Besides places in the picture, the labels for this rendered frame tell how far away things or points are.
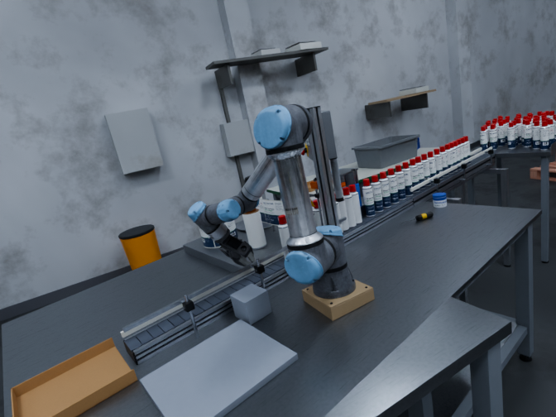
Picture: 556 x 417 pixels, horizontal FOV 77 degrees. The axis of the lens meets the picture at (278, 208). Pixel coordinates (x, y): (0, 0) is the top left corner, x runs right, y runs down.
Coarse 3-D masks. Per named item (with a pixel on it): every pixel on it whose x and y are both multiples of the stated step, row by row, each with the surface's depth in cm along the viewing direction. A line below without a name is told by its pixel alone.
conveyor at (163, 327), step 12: (396, 204) 200; (276, 264) 154; (252, 276) 147; (264, 276) 144; (228, 288) 141; (240, 288) 139; (204, 300) 135; (216, 300) 133; (180, 312) 130; (156, 324) 125; (168, 324) 123; (144, 336) 119; (156, 336) 117; (132, 348) 113
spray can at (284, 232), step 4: (280, 216) 150; (284, 216) 150; (280, 220) 150; (284, 220) 150; (280, 224) 151; (284, 224) 150; (280, 228) 150; (284, 228) 150; (280, 232) 151; (284, 232) 150; (288, 232) 151; (280, 236) 152; (284, 236) 151; (288, 236) 151; (280, 240) 153; (284, 240) 151; (284, 244) 152; (284, 252) 154; (288, 252) 153; (284, 256) 155
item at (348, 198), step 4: (344, 188) 176; (348, 188) 175; (344, 192) 175; (348, 192) 175; (344, 196) 175; (348, 196) 175; (348, 200) 175; (352, 200) 177; (348, 204) 175; (352, 204) 176; (348, 208) 176; (352, 208) 176; (348, 212) 176; (352, 212) 177; (348, 216) 177; (352, 216) 177; (348, 220) 178; (352, 220) 177; (348, 224) 178; (352, 224) 178; (356, 224) 179
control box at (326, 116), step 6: (324, 114) 139; (330, 114) 139; (324, 120) 140; (330, 120) 140; (324, 126) 140; (330, 126) 140; (324, 132) 141; (330, 132) 141; (330, 138) 142; (306, 144) 153; (330, 144) 142; (330, 150) 143; (312, 156) 144; (330, 156) 143; (336, 156) 144
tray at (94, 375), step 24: (72, 360) 117; (96, 360) 119; (120, 360) 116; (24, 384) 109; (48, 384) 112; (72, 384) 109; (96, 384) 107; (120, 384) 102; (24, 408) 103; (48, 408) 101; (72, 408) 95
